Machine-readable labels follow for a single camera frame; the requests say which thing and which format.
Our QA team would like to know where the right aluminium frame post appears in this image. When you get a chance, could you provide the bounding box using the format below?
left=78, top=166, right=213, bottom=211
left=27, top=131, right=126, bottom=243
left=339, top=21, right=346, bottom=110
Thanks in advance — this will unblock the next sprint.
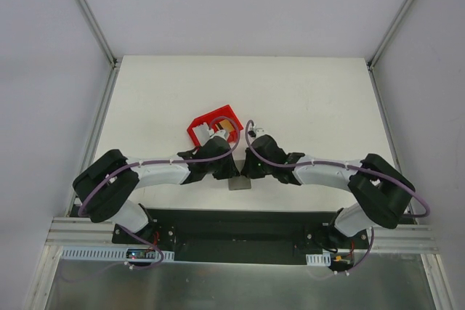
left=365, top=0, right=442, bottom=71

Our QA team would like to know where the gold credit card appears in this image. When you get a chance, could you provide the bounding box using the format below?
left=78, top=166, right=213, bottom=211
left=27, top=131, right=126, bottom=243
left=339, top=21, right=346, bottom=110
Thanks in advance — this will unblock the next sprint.
left=216, top=119, right=235, bottom=132

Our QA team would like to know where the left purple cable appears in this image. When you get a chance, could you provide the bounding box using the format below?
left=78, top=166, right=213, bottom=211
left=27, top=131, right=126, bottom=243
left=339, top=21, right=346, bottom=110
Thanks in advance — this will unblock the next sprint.
left=78, top=117, right=240, bottom=271

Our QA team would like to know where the left aluminium frame post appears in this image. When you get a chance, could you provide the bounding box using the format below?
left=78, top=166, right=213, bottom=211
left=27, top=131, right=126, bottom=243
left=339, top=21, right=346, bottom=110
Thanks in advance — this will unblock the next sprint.
left=54, top=0, right=123, bottom=70

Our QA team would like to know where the left white cable duct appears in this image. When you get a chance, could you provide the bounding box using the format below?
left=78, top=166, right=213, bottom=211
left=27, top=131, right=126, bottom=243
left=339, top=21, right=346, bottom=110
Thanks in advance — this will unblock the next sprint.
left=61, top=247, right=175, bottom=263

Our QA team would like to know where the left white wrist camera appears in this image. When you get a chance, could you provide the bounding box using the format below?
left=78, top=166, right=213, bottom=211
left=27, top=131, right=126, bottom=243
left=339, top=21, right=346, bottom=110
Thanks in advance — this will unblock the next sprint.
left=208, top=129, right=230, bottom=142

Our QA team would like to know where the right white cable duct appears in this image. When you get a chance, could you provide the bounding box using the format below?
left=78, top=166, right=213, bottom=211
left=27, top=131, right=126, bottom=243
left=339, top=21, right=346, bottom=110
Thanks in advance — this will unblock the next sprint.
left=305, top=252, right=331, bottom=267

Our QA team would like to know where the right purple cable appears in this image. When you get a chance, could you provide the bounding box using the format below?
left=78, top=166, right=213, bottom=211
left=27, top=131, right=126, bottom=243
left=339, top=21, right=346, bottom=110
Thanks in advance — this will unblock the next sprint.
left=245, top=119, right=432, bottom=277

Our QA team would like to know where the aluminium frame post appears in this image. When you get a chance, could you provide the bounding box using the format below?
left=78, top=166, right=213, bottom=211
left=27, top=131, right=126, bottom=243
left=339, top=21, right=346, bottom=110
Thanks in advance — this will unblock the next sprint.
left=365, top=0, right=442, bottom=71
left=54, top=0, right=123, bottom=70

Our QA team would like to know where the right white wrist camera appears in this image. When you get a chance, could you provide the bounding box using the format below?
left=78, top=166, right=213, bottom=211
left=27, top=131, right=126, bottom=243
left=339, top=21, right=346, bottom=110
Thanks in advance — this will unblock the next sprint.
left=247, top=126, right=266, bottom=139

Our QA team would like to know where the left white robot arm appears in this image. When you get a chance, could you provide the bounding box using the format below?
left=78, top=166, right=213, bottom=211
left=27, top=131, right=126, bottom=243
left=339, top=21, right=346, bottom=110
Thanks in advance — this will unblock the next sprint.
left=72, top=136, right=240, bottom=244

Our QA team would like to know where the white cable duct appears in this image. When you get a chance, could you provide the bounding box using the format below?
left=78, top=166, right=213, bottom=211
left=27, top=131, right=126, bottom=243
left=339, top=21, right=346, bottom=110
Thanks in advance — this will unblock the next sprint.
left=61, top=247, right=175, bottom=263
left=305, top=252, right=331, bottom=267

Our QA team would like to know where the grey leather card holder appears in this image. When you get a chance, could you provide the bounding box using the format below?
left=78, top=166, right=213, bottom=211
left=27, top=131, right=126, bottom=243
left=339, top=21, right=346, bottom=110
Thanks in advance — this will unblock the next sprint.
left=227, top=160, right=251, bottom=191

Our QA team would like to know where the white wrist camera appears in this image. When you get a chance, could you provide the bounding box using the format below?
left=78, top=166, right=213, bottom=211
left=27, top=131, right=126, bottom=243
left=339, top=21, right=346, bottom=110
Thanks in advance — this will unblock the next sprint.
left=247, top=126, right=266, bottom=139
left=208, top=129, right=230, bottom=142

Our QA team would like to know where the purple cable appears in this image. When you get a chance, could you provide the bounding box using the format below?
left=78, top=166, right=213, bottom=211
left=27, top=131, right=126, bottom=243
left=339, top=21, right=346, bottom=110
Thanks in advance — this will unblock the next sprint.
left=245, top=119, right=432, bottom=277
left=78, top=117, right=240, bottom=271

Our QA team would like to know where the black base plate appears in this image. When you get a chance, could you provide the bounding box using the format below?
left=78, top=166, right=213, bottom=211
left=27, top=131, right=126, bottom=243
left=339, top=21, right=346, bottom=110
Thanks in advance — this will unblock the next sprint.
left=112, top=208, right=379, bottom=264

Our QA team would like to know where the red plastic bin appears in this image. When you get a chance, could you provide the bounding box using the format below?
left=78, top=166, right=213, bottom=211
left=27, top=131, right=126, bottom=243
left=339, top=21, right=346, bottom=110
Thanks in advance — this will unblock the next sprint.
left=187, top=105, right=243, bottom=147

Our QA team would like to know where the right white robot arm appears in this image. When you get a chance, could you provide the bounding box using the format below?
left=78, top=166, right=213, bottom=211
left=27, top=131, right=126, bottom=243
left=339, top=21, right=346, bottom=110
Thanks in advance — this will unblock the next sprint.
left=241, top=131, right=414, bottom=248

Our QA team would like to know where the aluminium front rail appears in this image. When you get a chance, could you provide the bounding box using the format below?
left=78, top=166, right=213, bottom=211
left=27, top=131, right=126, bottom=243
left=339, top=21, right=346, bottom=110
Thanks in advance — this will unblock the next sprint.
left=45, top=217, right=439, bottom=254

